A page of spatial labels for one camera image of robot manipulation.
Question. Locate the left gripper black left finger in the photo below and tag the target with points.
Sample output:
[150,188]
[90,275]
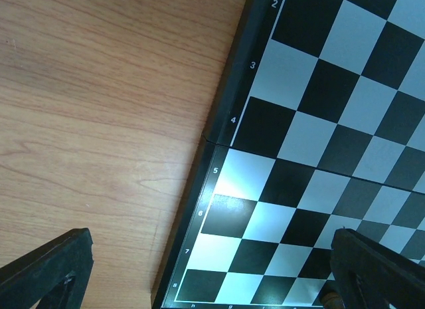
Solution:
[55,275]

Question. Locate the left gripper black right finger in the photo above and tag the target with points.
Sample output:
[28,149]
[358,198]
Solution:
[369,275]

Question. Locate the dark brown bishop piece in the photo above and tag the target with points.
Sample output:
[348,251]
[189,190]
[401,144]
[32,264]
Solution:
[329,297]

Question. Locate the black white chess board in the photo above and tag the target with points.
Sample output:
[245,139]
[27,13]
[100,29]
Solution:
[317,125]

